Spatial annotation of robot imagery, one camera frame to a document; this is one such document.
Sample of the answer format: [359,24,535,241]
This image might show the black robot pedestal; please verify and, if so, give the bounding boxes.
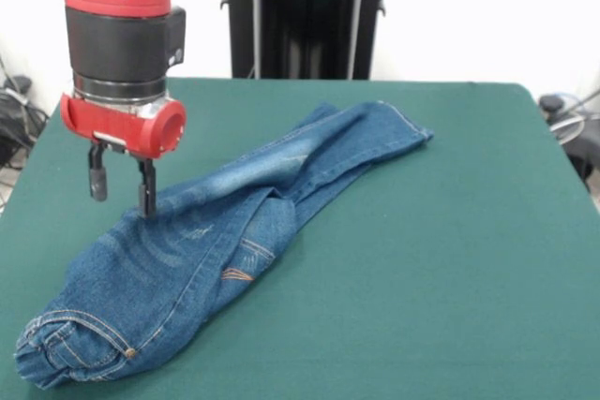
[218,0,407,81]

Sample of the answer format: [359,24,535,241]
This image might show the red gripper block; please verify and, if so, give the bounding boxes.
[59,90,188,220]

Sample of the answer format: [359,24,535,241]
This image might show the dark green table cloth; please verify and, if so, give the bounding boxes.
[0,75,600,400]

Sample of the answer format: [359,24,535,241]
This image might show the blue denim jeans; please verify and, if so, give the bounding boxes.
[13,99,435,392]

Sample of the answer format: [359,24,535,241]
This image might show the black cable tangle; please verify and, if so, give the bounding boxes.
[0,57,51,171]

